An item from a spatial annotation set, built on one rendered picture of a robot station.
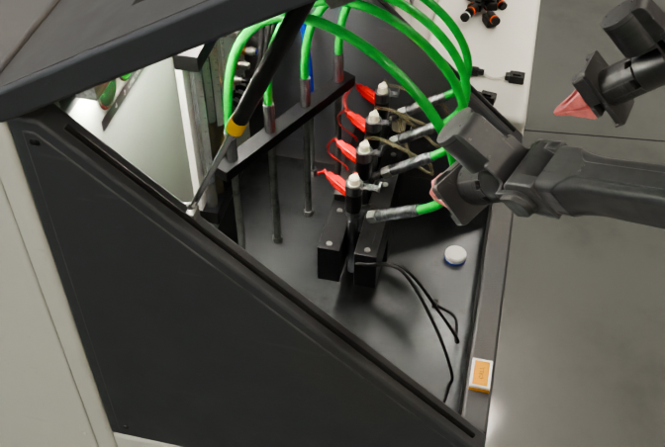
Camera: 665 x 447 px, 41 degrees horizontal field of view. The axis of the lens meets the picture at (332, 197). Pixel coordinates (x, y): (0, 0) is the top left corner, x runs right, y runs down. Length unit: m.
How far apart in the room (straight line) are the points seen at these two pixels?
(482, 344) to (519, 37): 0.78
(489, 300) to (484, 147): 0.45
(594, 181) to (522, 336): 1.70
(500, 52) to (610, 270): 1.13
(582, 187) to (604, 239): 1.98
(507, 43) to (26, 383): 1.15
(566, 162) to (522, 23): 1.04
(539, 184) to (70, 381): 0.78
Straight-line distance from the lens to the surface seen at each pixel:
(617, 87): 1.32
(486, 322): 1.42
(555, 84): 3.48
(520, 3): 2.06
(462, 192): 1.15
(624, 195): 0.90
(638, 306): 2.77
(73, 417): 1.52
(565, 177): 0.96
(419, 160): 1.45
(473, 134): 1.04
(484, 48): 1.90
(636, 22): 1.27
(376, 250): 1.45
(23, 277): 1.25
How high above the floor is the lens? 2.07
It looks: 45 degrees down
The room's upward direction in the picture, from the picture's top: straight up
